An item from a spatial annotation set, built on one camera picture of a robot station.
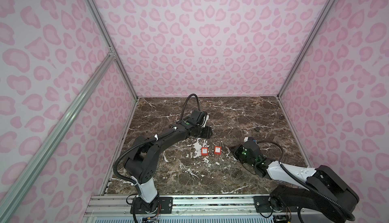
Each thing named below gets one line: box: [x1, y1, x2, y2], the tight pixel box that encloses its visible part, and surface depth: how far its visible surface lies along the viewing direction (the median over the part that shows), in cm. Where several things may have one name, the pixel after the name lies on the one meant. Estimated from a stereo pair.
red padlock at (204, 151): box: [201, 146, 209, 157], surface depth 92 cm
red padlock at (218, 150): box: [214, 145, 223, 156], surface depth 92 cm
